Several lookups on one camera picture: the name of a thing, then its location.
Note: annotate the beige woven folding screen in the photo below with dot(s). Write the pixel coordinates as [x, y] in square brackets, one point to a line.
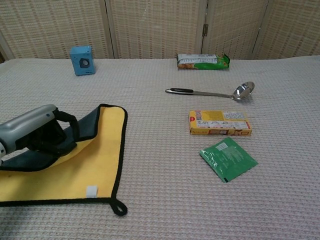
[155, 27]

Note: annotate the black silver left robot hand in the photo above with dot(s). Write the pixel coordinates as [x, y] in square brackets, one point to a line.
[30, 127]

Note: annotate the yellow cloth with black trim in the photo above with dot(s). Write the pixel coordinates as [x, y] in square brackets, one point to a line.
[87, 160]

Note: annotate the green white snack package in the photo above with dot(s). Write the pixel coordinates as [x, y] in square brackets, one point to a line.
[202, 62]

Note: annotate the green foil sachet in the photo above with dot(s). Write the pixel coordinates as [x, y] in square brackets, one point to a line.
[228, 158]

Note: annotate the white woven tablecloth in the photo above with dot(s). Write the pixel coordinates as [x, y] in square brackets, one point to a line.
[175, 200]

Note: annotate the brass screen hinge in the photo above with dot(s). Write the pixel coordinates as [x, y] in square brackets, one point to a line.
[205, 29]

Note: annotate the small blue cardboard box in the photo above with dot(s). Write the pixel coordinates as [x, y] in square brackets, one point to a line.
[82, 61]

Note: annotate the steel ladle with black grip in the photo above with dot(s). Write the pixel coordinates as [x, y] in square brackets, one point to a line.
[243, 90]

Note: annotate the yellow flat cardboard box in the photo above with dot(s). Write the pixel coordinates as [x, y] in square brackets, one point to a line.
[220, 123]

